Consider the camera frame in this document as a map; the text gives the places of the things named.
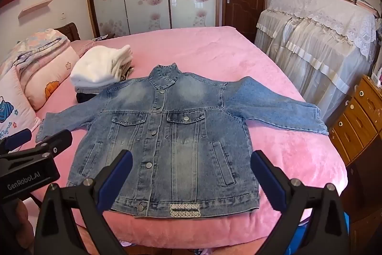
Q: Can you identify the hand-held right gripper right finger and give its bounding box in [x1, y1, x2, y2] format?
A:
[251, 150, 350, 255]

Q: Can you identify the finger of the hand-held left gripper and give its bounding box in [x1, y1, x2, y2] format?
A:
[34, 129, 73, 157]
[0, 128, 32, 154]

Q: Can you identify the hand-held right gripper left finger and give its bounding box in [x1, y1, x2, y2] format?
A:
[34, 150, 133, 255]

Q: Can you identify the blue denim jacket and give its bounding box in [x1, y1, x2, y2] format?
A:
[35, 64, 329, 218]

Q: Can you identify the person's left hand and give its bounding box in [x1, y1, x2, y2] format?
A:
[0, 198, 30, 247]

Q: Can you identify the pink bed blanket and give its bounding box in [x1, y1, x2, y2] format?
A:
[30, 26, 348, 250]

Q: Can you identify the pink cartoon pillow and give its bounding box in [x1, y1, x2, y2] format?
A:
[0, 65, 41, 139]

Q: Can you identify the dark folded garment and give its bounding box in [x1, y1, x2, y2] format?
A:
[75, 90, 100, 104]

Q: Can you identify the pink pillow with orange print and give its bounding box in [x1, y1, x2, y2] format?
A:
[0, 28, 80, 111]

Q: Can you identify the white folded sweater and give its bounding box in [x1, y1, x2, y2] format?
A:
[70, 45, 132, 88]

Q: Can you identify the wooden drawer cabinet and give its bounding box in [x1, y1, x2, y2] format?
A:
[328, 74, 382, 166]

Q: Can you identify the dark wooden headboard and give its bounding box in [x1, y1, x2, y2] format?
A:
[56, 22, 79, 42]

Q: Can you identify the pink wall shelf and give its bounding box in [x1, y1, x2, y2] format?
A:
[18, 0, 53, 19]

